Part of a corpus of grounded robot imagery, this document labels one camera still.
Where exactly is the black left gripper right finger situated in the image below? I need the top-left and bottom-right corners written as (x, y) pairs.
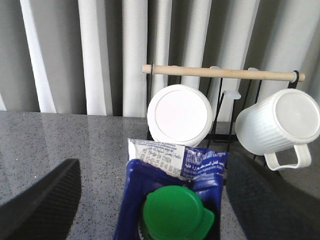
top-left (226, 152), bottom-right (320, 240)

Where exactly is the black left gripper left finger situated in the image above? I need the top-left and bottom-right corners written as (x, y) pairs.
top-left (0, 159), bottom-right (82, 240)

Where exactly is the blue white milk carton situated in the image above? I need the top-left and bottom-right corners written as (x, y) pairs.
top-left (113, 138), bottom-right (229, 240)

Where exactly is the white ribbed mug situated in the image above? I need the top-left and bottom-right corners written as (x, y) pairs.
top-left (235, 88), bottom-right (320, 171)

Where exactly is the white smiley mug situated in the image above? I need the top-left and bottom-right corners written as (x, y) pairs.
top-left (147, 84), bottom-right (213, 147)

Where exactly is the grey pleated curtain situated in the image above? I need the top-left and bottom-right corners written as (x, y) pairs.
top-left (0, 0), bottom-right (320, 117)

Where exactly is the black wire mug rack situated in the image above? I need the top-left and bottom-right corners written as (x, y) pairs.
top-left (141, 63), bottom-right (306, 186)

